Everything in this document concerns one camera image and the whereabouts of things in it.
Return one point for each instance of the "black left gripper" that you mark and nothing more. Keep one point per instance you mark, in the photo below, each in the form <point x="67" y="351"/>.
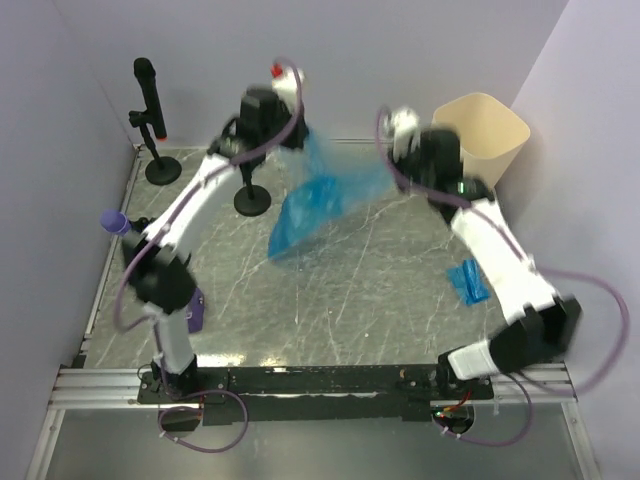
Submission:
<point x="300" y="131"/>

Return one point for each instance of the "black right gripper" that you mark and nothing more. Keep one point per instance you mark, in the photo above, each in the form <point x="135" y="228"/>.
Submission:
<point x="408" y="150"/>

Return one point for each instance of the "blue plastic trash bag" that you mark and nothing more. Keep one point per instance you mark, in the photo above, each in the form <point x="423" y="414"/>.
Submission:
<point x="333" y="183"/>

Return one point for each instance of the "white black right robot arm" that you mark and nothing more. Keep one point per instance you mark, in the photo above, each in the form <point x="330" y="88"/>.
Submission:
<point x="540" y="323"/>

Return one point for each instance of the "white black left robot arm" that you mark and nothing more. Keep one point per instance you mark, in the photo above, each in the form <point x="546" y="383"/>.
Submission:
<point x="157" y="258"/>

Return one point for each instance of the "cream plastic trash bin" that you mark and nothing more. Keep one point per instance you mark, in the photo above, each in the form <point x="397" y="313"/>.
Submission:
<point x="491" y="134"/>

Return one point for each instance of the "purple microphone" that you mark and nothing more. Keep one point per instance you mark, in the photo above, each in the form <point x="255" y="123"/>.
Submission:
<point x="115" y="222"/>

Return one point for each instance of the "purple wedge holder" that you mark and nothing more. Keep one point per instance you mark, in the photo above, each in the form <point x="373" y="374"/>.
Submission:
<point x="195" y="312"/>

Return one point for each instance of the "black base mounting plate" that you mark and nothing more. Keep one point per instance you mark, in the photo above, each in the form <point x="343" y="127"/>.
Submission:
<point x="231" y="394"/>

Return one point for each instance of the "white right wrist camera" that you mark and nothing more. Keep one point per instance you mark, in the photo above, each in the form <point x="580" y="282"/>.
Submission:
<point x="405" y="125"/>

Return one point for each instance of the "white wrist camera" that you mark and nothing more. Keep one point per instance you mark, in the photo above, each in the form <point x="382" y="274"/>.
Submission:
<point x="405" y="125"/>
<point x="284" y="84"/>

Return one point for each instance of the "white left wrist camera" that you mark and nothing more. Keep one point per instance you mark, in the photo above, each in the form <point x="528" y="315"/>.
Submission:
<point x="284" y="84"/>

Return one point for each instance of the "aluminium rail frame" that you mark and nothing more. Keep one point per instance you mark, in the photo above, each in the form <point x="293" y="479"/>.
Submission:
<point x="92" y="389"/>

